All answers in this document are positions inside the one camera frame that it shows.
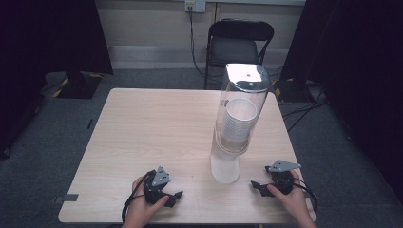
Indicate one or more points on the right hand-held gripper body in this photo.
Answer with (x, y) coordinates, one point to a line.
(282, 177)

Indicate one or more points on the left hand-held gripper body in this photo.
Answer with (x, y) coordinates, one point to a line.
(155, 186)

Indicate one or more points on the person's left hand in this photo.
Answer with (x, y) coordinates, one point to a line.
(142, 205)

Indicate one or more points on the person's right hand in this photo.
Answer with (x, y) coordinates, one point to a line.
(293, 201)

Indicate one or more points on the stack of white paper cups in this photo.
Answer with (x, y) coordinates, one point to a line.
(239, 118)

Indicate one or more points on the grey tape strip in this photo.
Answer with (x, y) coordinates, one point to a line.
(67, 198)

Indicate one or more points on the clear tube cup dispenser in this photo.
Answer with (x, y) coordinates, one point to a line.
(240, 95)

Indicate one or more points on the black stand base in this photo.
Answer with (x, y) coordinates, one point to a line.
(79, 85)

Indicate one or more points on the black curtain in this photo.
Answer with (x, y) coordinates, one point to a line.
(355, 63)
(47, 34)

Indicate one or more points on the black folding chair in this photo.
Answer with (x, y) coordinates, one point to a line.
(236, 47)

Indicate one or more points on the white wall socket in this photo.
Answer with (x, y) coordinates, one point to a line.
(195, 5)

